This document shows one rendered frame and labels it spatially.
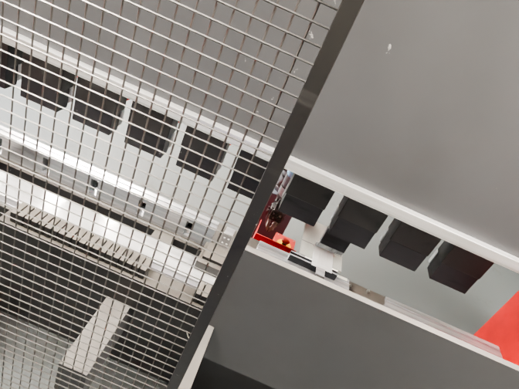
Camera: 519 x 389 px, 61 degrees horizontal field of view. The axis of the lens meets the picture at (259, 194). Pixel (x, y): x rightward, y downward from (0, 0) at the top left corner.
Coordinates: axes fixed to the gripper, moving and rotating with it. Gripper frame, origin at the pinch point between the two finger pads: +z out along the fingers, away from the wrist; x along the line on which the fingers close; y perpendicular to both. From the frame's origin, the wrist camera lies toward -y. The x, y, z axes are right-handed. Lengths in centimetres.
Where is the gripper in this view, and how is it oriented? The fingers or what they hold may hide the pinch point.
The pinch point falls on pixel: (269, 228)
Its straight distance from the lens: 210.0
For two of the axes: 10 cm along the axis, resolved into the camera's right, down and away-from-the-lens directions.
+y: -1.9, 4.1, -8.9
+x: 9.1, 4.2, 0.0
